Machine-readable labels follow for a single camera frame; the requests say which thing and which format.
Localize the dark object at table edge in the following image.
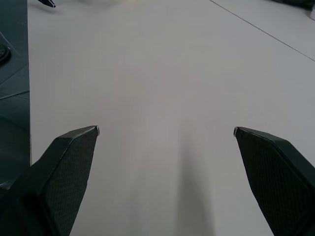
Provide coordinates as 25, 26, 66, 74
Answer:
267, 0, 315, 13

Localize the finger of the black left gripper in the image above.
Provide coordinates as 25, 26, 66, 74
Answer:
0, 125, 100, 236

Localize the round black disc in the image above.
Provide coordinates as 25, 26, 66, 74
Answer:
0, 43, 12, 65

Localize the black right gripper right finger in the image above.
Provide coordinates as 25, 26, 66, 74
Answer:
233, 126, 315, 236

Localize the black pointed right gripper left finger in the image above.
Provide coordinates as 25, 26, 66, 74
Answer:
37, 0, 57, 8

